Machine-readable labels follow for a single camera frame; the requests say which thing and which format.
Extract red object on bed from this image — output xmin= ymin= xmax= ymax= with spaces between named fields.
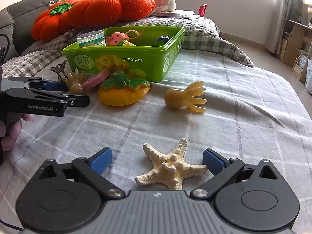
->
xmin=198 ymin=4 xmax=208 ymax=17

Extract clear cotton swab jar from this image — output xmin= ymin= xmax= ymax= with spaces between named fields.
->
xmin=77 ymin=30 xmax=106 ymax=48

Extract left orange pumpkin cushion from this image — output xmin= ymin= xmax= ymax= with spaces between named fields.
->
xmin=31 ymin=0 xmax=79 ymax=42

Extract toy corn cob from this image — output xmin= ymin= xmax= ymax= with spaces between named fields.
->
xmin=117 ymin=40 xmax=135 ymax=47

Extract green plastic bin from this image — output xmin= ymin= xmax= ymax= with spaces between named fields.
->
xmin=62 ymin=26 xmax=185 ymax=82

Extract pink toy block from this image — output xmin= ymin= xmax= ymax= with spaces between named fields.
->
xmin=83 ymin=67 xmax=112 ymax=88

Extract orange pumpkin cushion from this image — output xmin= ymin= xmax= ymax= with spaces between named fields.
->
xmin=31 ymin=0 xmax=79 ymax=42
xmin=67 ymin=0 xmax=156 ymax=28

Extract orange toy pumpkin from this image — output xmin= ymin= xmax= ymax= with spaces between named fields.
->
xmin=98 ymin=70 xmax=150 ymax=107

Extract person's left hand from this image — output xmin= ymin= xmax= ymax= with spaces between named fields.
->
xmin=0 ymin=114 xmax=33 ymax=152

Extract right orange pumpkin cushion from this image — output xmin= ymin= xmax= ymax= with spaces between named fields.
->
xmin=67 ymin=0 xmax=156 ymax=28

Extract wooden desk shelf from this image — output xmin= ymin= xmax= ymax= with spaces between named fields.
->
xmin=279 ymin=0 xmax=311 ymax=83

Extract purple toy grapes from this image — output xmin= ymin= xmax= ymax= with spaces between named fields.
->
xmin=155 ymin=36 xmax=170 ymax=47

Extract right amber octopus toy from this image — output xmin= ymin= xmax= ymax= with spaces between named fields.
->
xmin=164 ymin=81 xmax=207 ymax=113

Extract white paper bag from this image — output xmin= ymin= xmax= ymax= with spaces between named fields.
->
xmin=305 ymin=59 xmax=312 ymax=95

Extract grey checked quilt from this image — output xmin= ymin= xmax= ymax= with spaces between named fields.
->
xmin=2 ymin=17 xmax=254 ymax=78

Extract dark hair claw clip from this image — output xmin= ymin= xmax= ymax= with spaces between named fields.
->
xmin=49 ymin=60 xmax=68 ymax=82

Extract left amber octopus toy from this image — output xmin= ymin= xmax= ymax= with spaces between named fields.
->
xmin=65 ymin=68 xmax=87 ymax=95

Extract white plush toy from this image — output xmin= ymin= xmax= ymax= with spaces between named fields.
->
xmin=154 ymin=0 xmax=176 ymax=13

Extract grey window curtain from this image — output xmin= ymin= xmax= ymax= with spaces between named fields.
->
xmin=266 ymin=0 xmax=292 ymax=54

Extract amber octopus toy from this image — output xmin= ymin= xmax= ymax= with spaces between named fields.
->
xmin=164 ymin=81 xmax=207 ymax=113
xmin=65 ymin=68 xmax=87 ymax=95

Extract cream starfish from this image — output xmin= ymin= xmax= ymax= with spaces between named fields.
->
xmin=134 ymin=138 xmax=208 ymax=190

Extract pink toy pig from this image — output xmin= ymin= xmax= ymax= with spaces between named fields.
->
xmin=106 ymin=32 xmax=128 ymax=46

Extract grey sofa backrest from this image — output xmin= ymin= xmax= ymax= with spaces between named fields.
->
xmin=0 ymin=0 xmax=59 ymax=62

